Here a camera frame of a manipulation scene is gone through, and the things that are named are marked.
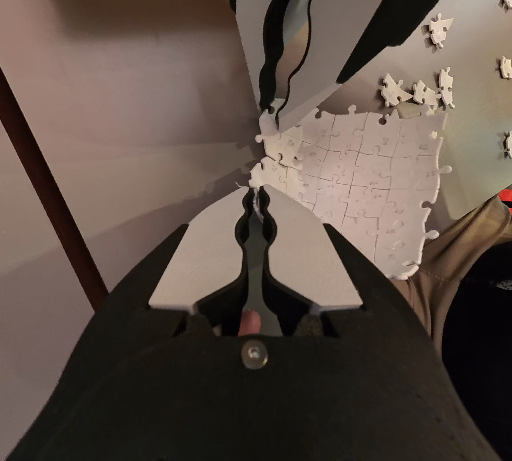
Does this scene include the assembled white puzzle ball section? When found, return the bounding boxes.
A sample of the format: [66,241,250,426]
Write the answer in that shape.
[249,105,453,281]

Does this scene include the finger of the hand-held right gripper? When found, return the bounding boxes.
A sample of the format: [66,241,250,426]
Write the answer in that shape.
[275,0,404,128]
[235,0,325,113]

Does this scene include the white puzzle piece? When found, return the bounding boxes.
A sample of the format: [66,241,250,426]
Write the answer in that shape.
[255,99,305,165]

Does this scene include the person's left hand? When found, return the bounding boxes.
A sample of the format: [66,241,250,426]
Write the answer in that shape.
[239,310,261,337]

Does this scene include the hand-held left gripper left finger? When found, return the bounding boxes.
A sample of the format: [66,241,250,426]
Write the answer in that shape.
[148,187,253,336]

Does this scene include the person's black top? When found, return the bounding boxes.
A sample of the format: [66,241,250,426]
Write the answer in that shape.
[440,253,512,461]

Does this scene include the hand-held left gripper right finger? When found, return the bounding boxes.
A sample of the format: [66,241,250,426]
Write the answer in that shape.
[258,185,364,336]

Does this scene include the scattered loose puzzle pieces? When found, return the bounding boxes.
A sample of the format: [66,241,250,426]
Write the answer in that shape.
[380,0,512,159]

